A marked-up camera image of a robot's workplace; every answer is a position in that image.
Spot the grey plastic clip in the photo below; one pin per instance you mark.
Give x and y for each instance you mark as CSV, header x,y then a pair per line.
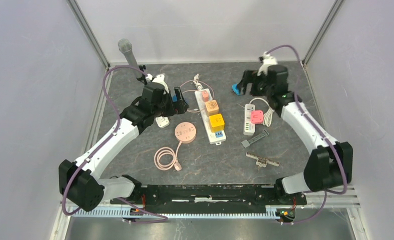
x,y
248,142

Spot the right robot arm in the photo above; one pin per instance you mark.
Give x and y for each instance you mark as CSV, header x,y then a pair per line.
x,y
329,166

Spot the small white power strip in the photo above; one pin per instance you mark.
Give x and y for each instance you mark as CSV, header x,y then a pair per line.
x,y
249,127

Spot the white plug adapter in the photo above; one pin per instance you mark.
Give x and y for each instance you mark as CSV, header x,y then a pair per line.
x,y
162,122

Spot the beige comb strip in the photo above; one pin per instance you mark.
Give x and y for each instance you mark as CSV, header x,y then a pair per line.
x,y
262,161

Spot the grey microphone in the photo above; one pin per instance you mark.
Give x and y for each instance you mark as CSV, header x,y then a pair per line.
x,y
125,47

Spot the light blue plug adapter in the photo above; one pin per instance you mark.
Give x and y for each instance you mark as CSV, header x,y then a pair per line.
x,y
237,89

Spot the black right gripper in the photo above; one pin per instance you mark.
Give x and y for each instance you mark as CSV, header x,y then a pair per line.
x,y
249,77

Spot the pink red plug adapter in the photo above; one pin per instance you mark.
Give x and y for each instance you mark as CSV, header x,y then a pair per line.
x,y
257,117

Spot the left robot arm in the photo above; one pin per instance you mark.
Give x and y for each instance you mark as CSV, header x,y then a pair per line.
x,y
80,180

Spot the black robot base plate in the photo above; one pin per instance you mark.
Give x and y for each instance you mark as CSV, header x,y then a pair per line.
x,y
211,198

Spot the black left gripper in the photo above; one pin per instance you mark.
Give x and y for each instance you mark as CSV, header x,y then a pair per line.
x,y
180,105

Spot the small salmon plug adapter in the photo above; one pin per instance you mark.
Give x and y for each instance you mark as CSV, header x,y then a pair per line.
x,y
205,96

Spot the long white power strip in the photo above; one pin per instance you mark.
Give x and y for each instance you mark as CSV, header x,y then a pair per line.
x,y
214,137

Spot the yellow cube socket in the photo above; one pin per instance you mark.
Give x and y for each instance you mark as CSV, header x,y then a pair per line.
x,y
216,123

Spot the tan patterned cube socket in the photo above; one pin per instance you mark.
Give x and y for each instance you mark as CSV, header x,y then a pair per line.
x,y
211,107

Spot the round pink power socket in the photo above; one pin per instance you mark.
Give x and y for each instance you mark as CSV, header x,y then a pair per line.
x,y
185,132

